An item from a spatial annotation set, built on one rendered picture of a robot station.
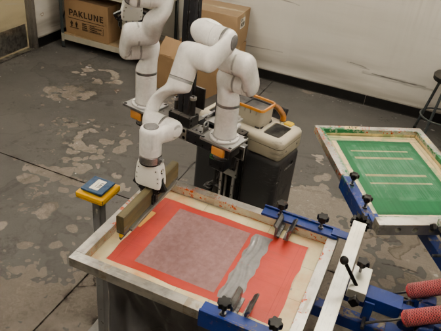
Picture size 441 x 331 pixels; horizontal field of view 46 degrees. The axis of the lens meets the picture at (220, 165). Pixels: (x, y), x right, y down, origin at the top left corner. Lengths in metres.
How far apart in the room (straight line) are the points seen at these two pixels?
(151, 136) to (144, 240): 0.42
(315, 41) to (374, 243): 2.51
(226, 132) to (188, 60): 0.50
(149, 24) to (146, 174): 0.63
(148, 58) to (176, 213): 0.69
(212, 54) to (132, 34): 0.54
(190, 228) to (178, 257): 0.16
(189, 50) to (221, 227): 0.68
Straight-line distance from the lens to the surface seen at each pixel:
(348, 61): 5.45
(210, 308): 1.63
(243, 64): 1.90
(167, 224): 1.97
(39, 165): 4.10
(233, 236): 1.95
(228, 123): 2.10
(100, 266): 1.76
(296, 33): 5.50
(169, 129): 1.72
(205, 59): 1.69
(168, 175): 1.92
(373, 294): 1.74
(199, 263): 1.82
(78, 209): 3.62
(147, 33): 2.15
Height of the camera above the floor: 2.21
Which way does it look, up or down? 33 degrees down
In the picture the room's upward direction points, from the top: 6 degrees clockwise
